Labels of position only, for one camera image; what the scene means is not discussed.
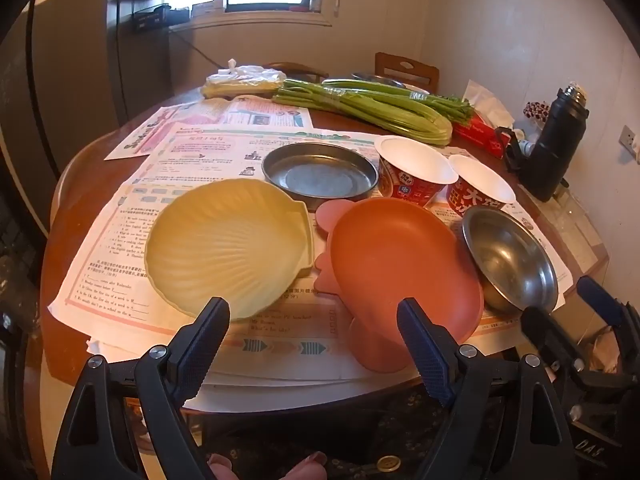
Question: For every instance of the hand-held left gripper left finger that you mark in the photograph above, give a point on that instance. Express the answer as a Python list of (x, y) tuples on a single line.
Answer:
[(200, 355)]

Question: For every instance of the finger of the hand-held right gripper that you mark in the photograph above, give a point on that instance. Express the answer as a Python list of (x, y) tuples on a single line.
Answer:
[(545, 332), (600, 300)]

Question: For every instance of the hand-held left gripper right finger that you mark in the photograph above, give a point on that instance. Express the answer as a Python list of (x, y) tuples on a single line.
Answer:
[(425, 355)]

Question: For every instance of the steel bowl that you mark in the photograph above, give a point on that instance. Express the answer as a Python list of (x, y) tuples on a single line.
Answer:
[(510, 260)]

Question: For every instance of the orange animal-shaped plate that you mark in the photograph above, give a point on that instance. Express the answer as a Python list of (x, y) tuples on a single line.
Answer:
[(400, 260)]

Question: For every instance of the yellow shell-shaped plate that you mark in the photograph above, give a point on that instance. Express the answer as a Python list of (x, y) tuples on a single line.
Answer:
[(225, 250)]

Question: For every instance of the red paper noodle bowl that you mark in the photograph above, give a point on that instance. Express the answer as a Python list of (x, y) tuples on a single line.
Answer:
[(480, 180), (415, 160)]

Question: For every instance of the round steel plate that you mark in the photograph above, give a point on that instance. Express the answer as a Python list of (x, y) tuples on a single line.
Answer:
[(320, 177)]

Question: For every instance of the person's left hand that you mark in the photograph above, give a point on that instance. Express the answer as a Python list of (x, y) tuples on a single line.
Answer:
[(310, 465)]

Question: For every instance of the pale cloth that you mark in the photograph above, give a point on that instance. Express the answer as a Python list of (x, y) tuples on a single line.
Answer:
[(607, 350)]

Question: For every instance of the pale printed paper sheet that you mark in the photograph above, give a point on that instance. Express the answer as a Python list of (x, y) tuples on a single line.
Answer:
[(580, 230)]

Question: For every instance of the round button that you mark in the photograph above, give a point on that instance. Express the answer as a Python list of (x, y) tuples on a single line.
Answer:
[(388, 463)]

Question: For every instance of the dark floral garment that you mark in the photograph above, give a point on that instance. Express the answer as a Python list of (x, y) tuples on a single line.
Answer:
[(325, 425)]

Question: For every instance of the black thermos bottle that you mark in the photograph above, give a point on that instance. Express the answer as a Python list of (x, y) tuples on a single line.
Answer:
[(555, 150)]

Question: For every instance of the small white bottle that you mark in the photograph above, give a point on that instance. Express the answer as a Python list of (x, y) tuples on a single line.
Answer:
[(526, 147)]

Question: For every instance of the colourful printed newspaper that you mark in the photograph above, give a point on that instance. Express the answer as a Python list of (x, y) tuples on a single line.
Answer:
[(200, 160), (150, 135)]

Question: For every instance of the red white spotted ornament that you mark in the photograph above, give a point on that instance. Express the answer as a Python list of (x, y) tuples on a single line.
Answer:
[(537, 111)]

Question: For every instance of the red tissue box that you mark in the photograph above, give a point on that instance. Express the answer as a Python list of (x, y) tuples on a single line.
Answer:
[(480, 135)]

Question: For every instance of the light curved wooden chair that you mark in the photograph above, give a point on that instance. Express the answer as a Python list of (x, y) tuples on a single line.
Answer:
[(57, 200)]

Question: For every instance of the green celery bunch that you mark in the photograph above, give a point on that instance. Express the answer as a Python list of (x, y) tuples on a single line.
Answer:
[(380, 112), (435, 100)]

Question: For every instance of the plastic bag of corn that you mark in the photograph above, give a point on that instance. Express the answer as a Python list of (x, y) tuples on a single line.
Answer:
[(235, 87)]

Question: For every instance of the steel basin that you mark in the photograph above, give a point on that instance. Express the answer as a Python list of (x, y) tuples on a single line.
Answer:
[(380, 80)]

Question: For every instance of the brown wooden chair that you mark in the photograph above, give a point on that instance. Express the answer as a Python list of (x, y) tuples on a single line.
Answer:
[(405, 67)]

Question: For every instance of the dark wooden armchair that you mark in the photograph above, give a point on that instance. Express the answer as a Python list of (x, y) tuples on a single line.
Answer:
[(300, 67)]

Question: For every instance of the grey refrigerator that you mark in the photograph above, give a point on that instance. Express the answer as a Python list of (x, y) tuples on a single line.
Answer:
[(65, 60)]

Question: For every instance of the black storage rack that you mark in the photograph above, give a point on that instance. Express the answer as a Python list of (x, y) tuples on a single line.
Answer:
[(150, 17)]

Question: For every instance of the white wall socket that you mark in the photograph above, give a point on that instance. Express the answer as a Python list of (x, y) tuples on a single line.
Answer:
[(631, 142)]

